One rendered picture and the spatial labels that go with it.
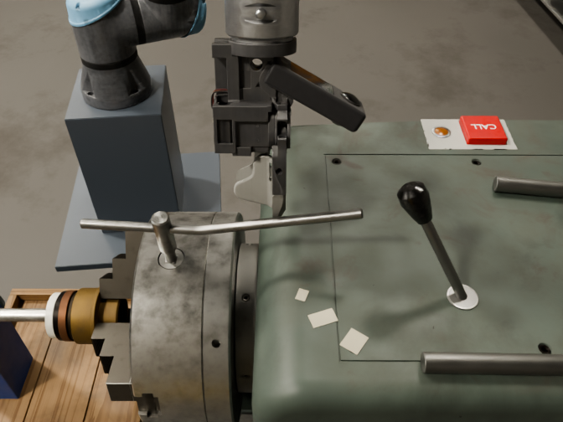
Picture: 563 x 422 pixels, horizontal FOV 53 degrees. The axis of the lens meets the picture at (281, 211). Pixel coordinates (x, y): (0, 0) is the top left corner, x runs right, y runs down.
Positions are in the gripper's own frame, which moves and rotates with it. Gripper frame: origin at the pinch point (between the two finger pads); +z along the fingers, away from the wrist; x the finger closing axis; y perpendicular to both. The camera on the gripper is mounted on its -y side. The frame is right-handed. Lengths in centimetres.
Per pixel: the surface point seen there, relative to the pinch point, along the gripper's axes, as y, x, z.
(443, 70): -96, -277, 46
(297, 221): -1.9, 3.5, -0.5
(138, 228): 17.0, 1.0, 1.9
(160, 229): 14.2, 2.1, 1.5
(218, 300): 7.8, 2.6, 11.2
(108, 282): 25.3, -8.8, 16.4
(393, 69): -66, -279, 46
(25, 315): 38.2, -7.8, 21.7
